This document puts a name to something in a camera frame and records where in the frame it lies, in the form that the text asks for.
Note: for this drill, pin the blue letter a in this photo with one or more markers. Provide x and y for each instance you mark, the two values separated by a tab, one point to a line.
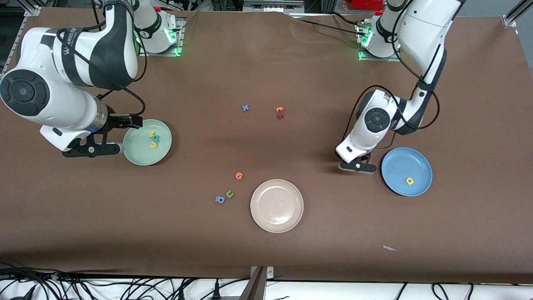
220	199

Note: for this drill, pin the blue plate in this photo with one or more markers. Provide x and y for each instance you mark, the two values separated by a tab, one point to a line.
399	166

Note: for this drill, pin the brown table cover sheet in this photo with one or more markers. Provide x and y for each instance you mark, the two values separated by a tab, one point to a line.
266	75

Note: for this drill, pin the grey device box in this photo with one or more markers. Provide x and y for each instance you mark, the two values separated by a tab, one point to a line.
272	5

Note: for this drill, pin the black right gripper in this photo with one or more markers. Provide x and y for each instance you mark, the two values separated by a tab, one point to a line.
113	121

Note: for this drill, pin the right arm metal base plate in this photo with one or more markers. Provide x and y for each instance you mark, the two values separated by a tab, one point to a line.
179	51

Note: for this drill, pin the red box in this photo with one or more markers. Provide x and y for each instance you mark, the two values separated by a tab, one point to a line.
366	4

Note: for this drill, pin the grey metal bracket plate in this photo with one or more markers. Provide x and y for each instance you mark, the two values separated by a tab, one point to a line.
270	273

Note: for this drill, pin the grey metal post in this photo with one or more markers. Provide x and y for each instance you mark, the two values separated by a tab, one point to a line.
255	287

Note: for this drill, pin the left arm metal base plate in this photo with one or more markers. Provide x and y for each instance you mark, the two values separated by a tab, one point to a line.
395	58

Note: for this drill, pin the green plate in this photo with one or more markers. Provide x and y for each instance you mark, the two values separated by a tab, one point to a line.
141	155

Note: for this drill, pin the beige plate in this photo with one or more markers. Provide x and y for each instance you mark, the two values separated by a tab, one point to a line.
277	206

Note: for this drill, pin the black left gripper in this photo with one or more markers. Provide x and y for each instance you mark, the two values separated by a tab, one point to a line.
337	154

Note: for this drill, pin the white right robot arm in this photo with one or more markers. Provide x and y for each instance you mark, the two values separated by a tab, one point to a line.
54	100

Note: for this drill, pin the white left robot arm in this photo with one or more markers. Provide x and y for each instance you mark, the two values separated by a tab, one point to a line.
374	125

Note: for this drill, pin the black power plug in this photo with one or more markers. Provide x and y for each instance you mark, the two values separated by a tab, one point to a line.
181	293
216	291

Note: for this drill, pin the aluminium frame profile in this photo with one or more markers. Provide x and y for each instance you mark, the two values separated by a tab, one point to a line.
514	14
32	10

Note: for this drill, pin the white paper scrap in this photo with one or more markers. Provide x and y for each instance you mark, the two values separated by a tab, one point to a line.
389	248

